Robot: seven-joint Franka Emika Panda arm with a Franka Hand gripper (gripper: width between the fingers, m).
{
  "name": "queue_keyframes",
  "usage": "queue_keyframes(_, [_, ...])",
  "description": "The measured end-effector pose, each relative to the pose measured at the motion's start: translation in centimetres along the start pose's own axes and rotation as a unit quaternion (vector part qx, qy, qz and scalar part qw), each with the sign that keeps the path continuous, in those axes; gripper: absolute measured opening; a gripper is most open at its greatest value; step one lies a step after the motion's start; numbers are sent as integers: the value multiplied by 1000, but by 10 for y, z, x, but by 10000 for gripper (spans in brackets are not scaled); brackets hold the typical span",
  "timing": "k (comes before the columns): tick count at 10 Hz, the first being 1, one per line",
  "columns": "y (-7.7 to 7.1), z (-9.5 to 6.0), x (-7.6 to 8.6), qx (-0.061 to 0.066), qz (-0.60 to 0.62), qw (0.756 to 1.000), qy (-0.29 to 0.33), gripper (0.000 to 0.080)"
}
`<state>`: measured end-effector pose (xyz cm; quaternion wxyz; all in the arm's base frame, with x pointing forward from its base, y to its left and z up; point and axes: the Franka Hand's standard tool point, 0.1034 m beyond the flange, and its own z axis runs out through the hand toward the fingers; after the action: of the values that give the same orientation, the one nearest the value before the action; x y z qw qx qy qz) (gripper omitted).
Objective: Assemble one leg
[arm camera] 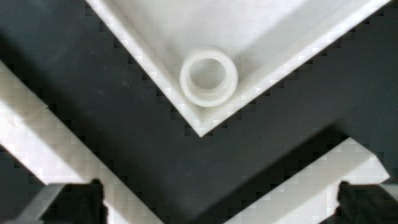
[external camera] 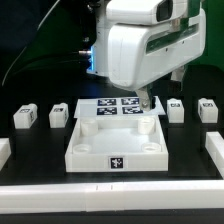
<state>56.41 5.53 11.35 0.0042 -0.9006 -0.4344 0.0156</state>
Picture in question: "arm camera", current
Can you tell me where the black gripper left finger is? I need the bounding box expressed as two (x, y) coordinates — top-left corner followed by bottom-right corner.
(10, 184), (65, 224)

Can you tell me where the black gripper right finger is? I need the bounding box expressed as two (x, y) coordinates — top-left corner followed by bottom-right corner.
(353, 185), (398, 224)

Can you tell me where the white square tabletop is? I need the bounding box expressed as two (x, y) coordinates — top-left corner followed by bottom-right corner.
(85, 0), (392, 135)

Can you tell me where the white L-shaped fence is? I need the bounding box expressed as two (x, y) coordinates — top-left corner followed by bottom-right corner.
(0, 62), (389, 224)

